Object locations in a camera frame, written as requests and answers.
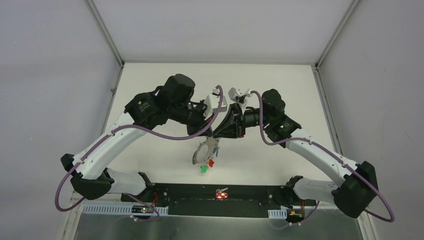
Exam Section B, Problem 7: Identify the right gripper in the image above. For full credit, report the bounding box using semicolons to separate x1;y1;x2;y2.
212;103;272;140

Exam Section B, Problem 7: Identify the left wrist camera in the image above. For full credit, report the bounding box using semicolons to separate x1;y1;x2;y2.
203;93;228;120

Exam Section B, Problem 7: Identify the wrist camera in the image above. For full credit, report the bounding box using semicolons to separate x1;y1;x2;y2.
228;87;252;114
203;93;228;120

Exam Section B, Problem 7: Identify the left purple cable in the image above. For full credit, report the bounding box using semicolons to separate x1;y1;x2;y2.
54;84;225;222

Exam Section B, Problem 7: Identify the green tag key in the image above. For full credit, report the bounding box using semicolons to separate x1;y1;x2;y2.
200;165;209;174

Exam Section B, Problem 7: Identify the red tag key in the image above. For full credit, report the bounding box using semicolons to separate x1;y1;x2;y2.
215;187;228;199

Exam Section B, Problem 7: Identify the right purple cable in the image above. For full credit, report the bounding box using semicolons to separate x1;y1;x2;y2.
250;90;396;223

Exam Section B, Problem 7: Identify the metal keyring plate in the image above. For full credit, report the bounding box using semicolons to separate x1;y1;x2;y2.
192;137;220;166

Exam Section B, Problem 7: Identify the red tag on plate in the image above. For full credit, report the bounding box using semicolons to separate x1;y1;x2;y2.
207;159;215;168

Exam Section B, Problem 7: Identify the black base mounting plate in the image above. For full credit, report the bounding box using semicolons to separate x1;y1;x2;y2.
120;183;316;218

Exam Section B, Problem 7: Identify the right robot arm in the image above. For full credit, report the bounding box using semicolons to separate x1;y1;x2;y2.
213;87;378;218

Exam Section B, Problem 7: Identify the aluminium front rail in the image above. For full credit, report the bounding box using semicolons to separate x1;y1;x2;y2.
70;185;370;211

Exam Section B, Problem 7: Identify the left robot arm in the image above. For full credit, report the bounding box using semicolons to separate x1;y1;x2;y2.
61;73;225;203

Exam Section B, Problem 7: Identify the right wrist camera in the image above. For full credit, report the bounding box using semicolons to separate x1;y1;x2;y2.
228;87;252;114

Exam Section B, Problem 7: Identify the purple cable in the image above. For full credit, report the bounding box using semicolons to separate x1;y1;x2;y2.
54;84;225;222
250;90;396;223

